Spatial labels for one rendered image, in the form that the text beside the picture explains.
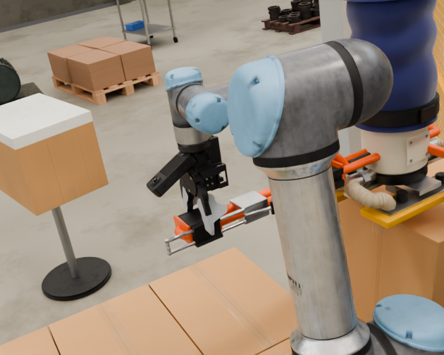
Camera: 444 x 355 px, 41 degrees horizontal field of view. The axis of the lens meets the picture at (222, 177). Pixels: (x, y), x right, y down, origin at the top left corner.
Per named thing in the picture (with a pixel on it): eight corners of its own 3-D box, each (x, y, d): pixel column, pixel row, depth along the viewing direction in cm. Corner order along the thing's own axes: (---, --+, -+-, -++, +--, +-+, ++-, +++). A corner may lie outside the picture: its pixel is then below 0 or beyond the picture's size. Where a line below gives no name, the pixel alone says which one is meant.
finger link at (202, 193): (215, 213, 127) (201, 175, 126) (208, 216, 126) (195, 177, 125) (206, 213, 131) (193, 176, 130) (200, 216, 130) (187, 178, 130)
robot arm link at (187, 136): (182, 131, 120) (165, 121, 127) (186, 151, 122) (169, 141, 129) (214, 120, 123) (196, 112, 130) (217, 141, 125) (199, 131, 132)
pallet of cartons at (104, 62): (164, 85, 679) (157, 46, 660) (87, 108, 640) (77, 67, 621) (120, 67, 787) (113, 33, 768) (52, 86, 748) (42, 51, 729)
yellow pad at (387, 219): (451, 172, 168) (451, 156, 166) (481, 184, 160) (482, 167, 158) (359, 215, 154) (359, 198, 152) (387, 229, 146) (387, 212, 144)
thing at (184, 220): (208, 221, 141) (204, 203, 139) (223, 233, 135) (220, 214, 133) (176, 234, 138) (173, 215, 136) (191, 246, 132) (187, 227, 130)
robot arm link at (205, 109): (247, 86, 109) (224, 75, 119) (190, 102, 106) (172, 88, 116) (252, 127, 113) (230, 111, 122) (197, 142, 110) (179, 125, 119)
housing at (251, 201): (254, 205, 146) (252, 189, 144) (270, 215, 140) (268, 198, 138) (230, 215, 143) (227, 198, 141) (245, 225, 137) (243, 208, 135)
